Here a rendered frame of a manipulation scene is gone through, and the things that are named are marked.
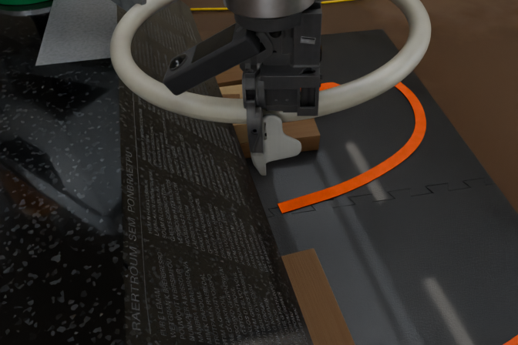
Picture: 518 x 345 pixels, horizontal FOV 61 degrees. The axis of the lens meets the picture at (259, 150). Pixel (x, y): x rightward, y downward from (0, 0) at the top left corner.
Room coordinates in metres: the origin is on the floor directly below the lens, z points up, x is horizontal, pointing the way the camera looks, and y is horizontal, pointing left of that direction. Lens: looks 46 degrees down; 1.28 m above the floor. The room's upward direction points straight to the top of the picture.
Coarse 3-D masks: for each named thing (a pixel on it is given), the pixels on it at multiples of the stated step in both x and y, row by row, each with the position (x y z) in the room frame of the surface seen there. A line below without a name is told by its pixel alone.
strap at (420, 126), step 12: (324, 84) 1.55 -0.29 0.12; (336, 84) 1.57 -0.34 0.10; (408, 96) 1.58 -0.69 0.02; (420, 108) 1.50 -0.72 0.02; (420, 120) 1.42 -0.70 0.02; (420, 132) 1.34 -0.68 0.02; (408, 144) 1.27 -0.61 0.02; (396, 156) 1.20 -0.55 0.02; (408, 156) 1.20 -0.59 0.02; (372, 168) 1.14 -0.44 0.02; (384, 168) 1.14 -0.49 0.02; (348, 180) 1.08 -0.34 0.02; (360, 180) 1.08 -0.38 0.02; (324, 192) 1.02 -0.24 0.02; (336, 192) 1.02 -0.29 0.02; (288, 204) 0.96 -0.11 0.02; (300, 204) 0.96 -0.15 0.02; (516, 336) 0.49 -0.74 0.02
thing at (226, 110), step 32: (160, 0) 0.73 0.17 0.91; (416, 0) 0.64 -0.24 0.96; (128, 32) 0.61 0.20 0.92; (416, 32) 0.54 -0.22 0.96; (128, 64) 0.50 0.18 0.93; (416, 64) 0.48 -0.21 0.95; (160, 96) 0.43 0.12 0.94; (192, 96) 0.42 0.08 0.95; (320, 96) 0.40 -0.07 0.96; (352, 96) 0.41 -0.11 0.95
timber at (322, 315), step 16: (288, 256) 0.68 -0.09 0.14; (304, 256) 0.68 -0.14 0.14; (288, 272) 0.63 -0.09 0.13; (304, 272) 0.63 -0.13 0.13; (320, 272) 0.63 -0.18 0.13; (304, 288) 0.58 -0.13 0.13; (320, 288) 0.58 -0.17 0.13; (304, 304) 0.53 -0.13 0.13; (320, 304) 0.53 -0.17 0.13; (336, 304) 0.53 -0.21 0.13; (304, 320) 0.49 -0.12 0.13; (320, 320) 0.49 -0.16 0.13; (336, 320) 0.49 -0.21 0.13; (320, 336) 0.45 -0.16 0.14; (336, 336) 0.45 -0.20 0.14
